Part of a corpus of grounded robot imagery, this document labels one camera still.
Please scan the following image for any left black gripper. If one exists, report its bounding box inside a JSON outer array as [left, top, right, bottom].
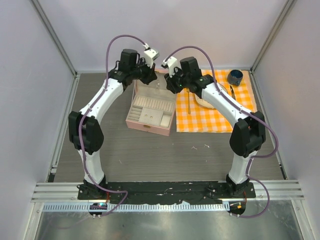
[[130, 58, 158, 86]]

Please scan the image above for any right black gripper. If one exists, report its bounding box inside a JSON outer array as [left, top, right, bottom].
[[164, 67, 190, 95]]

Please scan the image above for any pink jewelry box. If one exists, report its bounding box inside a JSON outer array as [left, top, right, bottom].
[[125, 69, 177, 136]]

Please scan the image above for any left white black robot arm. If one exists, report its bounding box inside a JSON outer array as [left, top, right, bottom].
[[68, 48, 159, 200]]

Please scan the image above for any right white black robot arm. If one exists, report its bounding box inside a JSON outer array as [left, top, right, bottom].
[[161, 56, 266, 198]]

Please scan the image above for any gold fork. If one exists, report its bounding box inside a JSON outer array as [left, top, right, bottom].
[[186, 88, 191, 115]]

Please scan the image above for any bird pattern plate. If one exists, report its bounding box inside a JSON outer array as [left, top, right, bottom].
[[194, 83, 229, 110]]

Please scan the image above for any orange checkered cloth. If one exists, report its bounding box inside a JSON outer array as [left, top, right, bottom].
[[175, 70, 257, 133]]

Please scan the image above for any gold knife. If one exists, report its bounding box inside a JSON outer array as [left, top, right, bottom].
[[229, 85, 236, 100]]

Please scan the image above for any dark blue mug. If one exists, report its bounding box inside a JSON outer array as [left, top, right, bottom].
[[227, 69, 244, 87]]

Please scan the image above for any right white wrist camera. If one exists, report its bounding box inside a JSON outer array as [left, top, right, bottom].
[[161, 56, 179, 77]]

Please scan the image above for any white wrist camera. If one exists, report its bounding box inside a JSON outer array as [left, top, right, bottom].
[[143, 43, 160, 68], [161, 56, 179, 77]]

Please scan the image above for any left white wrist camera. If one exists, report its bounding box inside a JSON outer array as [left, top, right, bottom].
[[143, 43, 160, 68]]

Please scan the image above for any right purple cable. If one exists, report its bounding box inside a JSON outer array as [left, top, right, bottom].
[[162, 45, 280, 219]]

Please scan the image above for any purple cable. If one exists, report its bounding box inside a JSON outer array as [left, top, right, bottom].
[[162, 45, 280, 219], [79, 35, 148, 217]]

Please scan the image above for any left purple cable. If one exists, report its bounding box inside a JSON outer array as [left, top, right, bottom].
[[79, 35, 148, 217]]

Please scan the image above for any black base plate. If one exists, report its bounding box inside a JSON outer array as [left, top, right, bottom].
[[77, 181, 256, 205]]

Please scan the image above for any aluminium frame rail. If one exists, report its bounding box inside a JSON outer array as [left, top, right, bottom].
[[31, 180, 305, 202]]

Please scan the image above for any white slotted cable duct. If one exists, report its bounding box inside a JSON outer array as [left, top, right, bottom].
[[42, 202, 230, 213]]

